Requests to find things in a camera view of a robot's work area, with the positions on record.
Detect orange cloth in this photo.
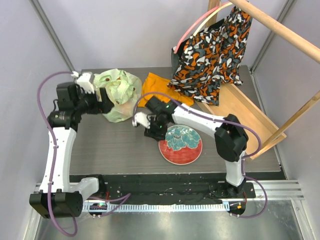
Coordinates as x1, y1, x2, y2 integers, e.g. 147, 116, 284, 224
137, 72, 195, 108

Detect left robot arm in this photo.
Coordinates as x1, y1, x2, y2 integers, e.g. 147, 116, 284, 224
29, 82, 114, 219

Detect white cable duct strip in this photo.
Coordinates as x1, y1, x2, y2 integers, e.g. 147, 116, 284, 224
82, 201, 230, 213

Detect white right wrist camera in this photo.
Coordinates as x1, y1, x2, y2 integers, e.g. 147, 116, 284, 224
132, 112, 151, 129

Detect red floral plate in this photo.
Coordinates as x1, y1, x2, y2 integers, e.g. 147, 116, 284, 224
158, 124, 203, 166

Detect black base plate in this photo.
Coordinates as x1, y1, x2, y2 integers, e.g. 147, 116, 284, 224
69, 172, 257, 203

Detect green avocado plastic bag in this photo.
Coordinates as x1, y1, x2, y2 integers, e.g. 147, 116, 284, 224
93, 68, 142, 123

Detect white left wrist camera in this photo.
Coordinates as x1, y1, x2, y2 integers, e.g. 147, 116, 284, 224
71, 71, 95, 94

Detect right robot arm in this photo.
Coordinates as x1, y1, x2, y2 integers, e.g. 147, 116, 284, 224
143, 96, 249, 198

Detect pink and cream hanger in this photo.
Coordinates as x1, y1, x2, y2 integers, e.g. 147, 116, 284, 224
173, 1, 232, 54

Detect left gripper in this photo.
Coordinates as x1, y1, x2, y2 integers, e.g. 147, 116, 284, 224
73, 87, 114, 115

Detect wooden rack frame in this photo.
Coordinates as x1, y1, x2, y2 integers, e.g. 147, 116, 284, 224
197, 0, 320, 160

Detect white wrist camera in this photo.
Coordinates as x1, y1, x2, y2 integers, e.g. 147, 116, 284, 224
132, 112, 151, 129
71, 71, 95, 94

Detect patterned camouflage cloth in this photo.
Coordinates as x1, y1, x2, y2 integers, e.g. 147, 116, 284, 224
167, 6, 253, 106

